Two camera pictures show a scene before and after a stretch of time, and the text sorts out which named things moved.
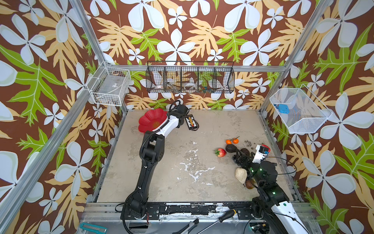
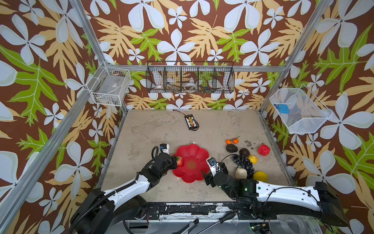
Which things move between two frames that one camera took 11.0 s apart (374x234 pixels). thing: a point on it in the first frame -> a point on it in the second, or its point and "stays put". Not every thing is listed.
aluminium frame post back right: x=323 y=8 stays put
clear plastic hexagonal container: x=300 y=110 stays put
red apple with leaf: x=220 y=152 -> x=179 y=161
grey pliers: x=185 y=229 stays put
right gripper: x=242 y=158 -> x=209 y=178
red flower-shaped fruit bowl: x=151 y=119 -> x=194 y=164
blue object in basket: x=283 y=108 stays put
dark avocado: x=231 y=148 stays put
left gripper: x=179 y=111 -> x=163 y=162
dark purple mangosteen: x=245 y=151 stays put
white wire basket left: x=108 y=86 stays put
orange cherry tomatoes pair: x=235 y=141 stays put
